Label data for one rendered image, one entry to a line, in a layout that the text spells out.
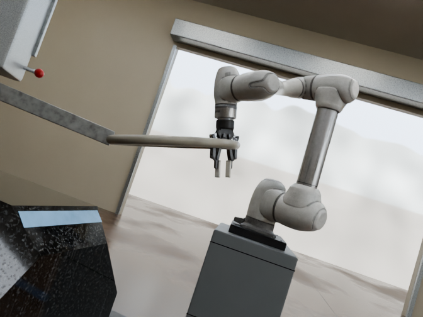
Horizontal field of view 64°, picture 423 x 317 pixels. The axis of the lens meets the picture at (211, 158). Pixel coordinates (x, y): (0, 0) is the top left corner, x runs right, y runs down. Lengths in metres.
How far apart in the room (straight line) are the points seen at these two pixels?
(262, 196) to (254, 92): 0.64
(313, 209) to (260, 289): 0.43
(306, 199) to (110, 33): 5.73
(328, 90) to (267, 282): 0.91
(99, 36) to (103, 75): 0.75
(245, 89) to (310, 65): 4.62
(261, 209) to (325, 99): 0.60
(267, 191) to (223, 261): 0.40
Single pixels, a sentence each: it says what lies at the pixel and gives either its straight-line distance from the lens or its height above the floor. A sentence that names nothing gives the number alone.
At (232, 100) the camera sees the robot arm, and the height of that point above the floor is 1.33.
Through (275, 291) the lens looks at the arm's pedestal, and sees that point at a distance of 1.65.
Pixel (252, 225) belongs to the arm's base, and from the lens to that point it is 1.72.
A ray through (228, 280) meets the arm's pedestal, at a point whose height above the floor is 0.60.
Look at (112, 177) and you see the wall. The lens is 6.14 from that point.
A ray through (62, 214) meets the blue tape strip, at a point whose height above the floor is 0.80.
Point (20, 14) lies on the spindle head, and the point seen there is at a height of 1.29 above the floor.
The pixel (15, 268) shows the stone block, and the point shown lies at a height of 0.71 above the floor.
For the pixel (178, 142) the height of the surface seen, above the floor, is 1.08.
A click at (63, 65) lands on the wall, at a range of 6.98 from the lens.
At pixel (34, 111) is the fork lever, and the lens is 1.21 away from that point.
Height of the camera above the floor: 0.99
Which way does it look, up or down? 4 degrees up
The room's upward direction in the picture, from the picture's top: 18 degrees clockwise
